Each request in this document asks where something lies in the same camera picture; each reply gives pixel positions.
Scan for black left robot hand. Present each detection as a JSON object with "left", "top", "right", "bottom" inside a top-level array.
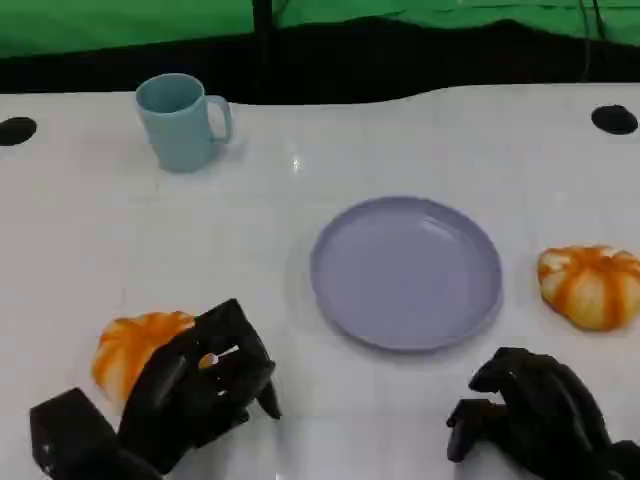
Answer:
[{"left": 117, "top": 298, "right": 283, "bottom": 475}]

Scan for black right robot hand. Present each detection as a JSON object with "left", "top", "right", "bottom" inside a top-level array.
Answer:
[{"left": 446, "top": 347, "right": 615, "bottom": 480}]

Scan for orange white toy bread roll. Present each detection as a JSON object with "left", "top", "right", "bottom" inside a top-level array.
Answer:
[
  {"left": 536, "top": 243, "right": 640, "bottom": 332},
  {"left": 90, "top": 311, "right": 197, "bottom": 404}
]

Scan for lilac plate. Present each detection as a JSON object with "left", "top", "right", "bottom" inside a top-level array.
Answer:
[{"left": 308, "top": 195, "right": 504, "bottom": 354}]

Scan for pale green mug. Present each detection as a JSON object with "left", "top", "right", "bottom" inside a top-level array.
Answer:
[{"left": 134, "top": 72, "right": 234, "bottom": 174}]

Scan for black table grommet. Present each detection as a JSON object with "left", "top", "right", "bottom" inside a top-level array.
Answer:
[
  {"left": 0, "top": 116, "right": 38, "bottom": 147},
  {"left": 590, "top": 104, "right": 640, "bottom": 135}
]

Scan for black cloth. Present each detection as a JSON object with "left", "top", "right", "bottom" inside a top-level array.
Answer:
[{"left": 0, "top": 17, "right": 640, "bottom": 106}]

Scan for black upright pole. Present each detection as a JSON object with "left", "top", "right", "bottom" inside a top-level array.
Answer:
[{"left": 252, "top": 0, "right": 275, "bottom": 66}]

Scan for green cloth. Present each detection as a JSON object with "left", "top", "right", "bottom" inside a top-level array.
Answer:
[{"left": 0, "top": 0, "right": 640, "bottom": 60}]

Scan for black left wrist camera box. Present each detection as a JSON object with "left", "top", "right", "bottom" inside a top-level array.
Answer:
[{"left": 28, "top": 387, "right": 121, "bottom": 480}]

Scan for black cable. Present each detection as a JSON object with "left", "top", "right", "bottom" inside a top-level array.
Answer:
[{"left": 582, "top": 0, "right": 601, "bottom": 84}]

